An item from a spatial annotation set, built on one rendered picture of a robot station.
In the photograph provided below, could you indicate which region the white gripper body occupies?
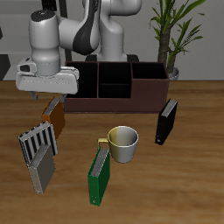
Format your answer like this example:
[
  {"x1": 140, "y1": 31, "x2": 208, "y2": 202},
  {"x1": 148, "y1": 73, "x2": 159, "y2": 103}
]
[{"x1": 15, "y1": 66, "x2": 81, "y2": 95}]

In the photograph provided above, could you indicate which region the green pot plant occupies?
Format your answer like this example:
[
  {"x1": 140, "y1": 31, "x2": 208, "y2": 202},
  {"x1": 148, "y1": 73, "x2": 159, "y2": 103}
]
[{"x1": 149, "y1": 0, "x2": 207, "y2": 82}]

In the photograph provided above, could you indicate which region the orange book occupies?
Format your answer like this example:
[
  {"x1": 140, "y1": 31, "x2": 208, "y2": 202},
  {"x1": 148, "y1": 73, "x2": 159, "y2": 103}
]
[{"x1": 40, "y1": 95, "x2": 67, "y2": 140}]

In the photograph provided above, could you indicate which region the dark angular background object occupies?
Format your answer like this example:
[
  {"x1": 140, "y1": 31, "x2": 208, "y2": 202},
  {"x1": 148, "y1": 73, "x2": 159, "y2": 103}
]
[{"x1": 0, "y1": 53, "x2": 11, "y2": 81}]

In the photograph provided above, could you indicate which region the yellow and white mug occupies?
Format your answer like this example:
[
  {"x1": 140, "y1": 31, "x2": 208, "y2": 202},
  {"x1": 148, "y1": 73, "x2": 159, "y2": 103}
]
[{"x1": 97, "y1": 125, "x2": 140, "y2": 165}]

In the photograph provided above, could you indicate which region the black and white striped book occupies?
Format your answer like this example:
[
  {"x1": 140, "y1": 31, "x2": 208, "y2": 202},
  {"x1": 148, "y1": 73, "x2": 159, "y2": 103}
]
[{"x1": 17, "y1": 120, "x2": 59, "y2": 168}]

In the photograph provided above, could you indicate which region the grey book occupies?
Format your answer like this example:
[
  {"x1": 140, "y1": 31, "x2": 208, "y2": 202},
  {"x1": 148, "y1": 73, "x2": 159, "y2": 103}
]
[{"x1": 27, "y1": 142, "x2": 57, "y2": 195}]

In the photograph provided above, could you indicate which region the green book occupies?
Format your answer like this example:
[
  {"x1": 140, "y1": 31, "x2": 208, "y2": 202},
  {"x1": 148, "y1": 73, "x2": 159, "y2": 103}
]
[{"x1": 87, "y1": 146, "x2": 112, "y2": 207}]

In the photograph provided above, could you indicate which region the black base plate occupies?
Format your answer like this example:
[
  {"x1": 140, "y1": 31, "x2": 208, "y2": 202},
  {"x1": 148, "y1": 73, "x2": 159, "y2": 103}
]
[{"x1": 84, "y1": 53, "x2": 140, "y2": 63}]

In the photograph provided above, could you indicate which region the dark brown desk caddy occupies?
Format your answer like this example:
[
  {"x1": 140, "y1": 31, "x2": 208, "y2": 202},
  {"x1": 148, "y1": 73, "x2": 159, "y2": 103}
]
[{"x1": 63, "y1": 60, "x2": 171, "y2": 115}]

